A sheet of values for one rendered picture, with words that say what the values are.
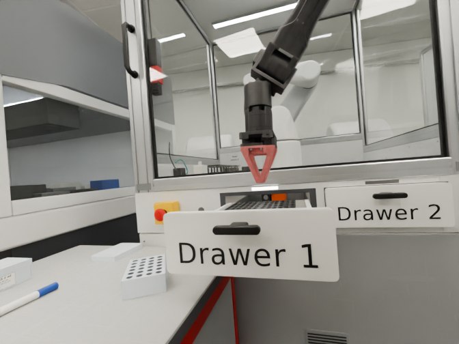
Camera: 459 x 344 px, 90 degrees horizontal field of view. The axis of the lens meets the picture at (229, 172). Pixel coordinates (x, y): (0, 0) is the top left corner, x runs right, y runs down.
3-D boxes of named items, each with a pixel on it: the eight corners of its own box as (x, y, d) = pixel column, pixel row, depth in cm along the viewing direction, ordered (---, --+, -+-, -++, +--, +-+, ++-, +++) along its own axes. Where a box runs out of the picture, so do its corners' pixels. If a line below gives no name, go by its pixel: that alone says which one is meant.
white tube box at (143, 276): (167, 291, 47) (165, 273, 47) (121, 300, 45) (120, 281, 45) (166, 268, 59) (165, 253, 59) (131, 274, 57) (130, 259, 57)
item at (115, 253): (114, 262, 67) (114, 256, 67) (91, 261, 69) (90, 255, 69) (143, 247, 79) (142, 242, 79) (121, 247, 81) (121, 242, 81)
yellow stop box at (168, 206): (173, 224, 74) (171, 203, 74) (153, 225, 76) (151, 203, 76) (180, 221, 79) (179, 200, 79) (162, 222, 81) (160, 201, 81)
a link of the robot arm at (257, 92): (243, 76, 46) (272, 74, 46) (243, 89, 53) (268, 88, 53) (244, 110, 46) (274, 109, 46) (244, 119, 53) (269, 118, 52)
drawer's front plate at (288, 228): (339, 282, 34) (334, 208, 34) (167, 273, 42) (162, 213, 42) (337, 277, 36) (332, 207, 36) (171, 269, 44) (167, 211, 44)
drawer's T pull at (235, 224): (259, 235, 34) (259, 226, 34) (212, 235, 36) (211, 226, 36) (263, 228, 37) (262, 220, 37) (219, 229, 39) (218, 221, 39)
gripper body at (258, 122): (238, 142, 44) (237, 104, 44) (248, 147, 54) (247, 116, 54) (272, 139, 43) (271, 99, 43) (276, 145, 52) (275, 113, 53)
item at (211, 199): (496, 232, 56) (492, 172, 56) (137, 233, 84) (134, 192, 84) (371, 192, 147) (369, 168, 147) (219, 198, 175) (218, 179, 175)
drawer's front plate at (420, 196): (455, 226, 56) (452, 182, 56) (328, 228, 64) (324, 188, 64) (451, 225, 58) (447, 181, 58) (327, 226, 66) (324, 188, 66)
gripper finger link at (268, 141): (241, 183, 46) (240, 136, 46) (248, 182, 53) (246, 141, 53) (276, 183, 44) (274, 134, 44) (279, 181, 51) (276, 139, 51)
